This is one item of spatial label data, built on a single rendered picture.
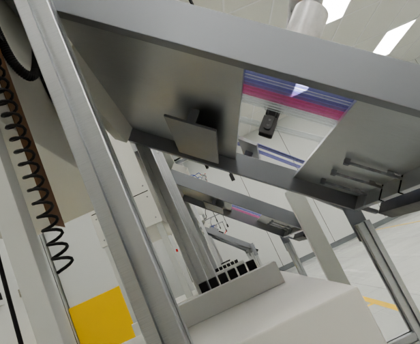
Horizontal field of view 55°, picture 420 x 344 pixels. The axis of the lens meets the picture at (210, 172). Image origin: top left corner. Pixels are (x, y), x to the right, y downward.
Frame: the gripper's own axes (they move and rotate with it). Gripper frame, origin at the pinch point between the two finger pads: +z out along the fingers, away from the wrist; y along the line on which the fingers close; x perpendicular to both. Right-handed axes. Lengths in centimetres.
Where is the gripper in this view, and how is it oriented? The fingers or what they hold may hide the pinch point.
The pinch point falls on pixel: (268, 126)
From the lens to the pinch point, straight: 91.2
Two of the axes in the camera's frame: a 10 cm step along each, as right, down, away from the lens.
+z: -3.7, 9.1, -2.0
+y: -1.0, -2.5, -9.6
